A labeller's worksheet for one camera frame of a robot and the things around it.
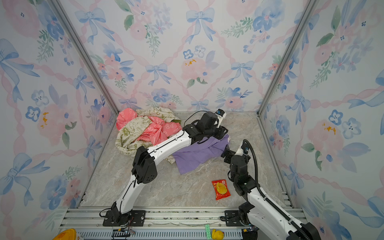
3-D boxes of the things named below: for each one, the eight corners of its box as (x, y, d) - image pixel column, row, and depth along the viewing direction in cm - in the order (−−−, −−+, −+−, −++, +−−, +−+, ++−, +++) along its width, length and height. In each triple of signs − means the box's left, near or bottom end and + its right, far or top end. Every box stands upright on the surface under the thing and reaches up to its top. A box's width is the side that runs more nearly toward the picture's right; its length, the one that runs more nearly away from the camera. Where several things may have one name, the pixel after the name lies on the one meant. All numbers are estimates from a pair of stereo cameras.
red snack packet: (216, 200, 82) (216, 199, 80) (212, 182, 88) (212, 181, 86) (230, 197, 82) (230, 196, 81) (225, 180, 89) (225, 178, 87)
